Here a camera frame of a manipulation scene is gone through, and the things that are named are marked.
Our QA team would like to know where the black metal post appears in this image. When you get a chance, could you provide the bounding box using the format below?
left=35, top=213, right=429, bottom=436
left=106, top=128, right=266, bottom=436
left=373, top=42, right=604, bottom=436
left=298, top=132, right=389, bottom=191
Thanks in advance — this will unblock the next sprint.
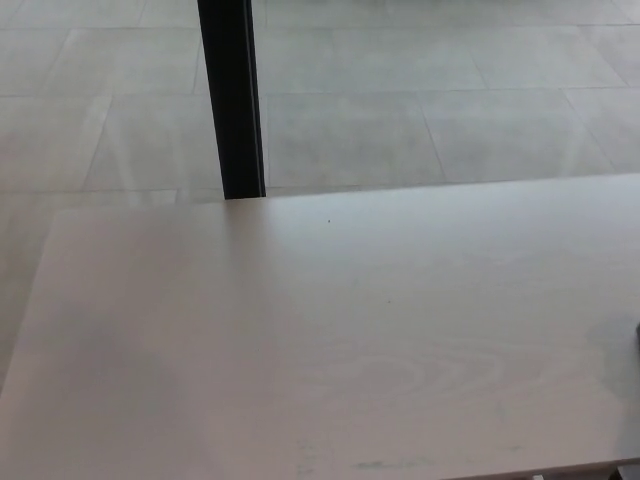
left=196, top=0, right=268, bottom=202

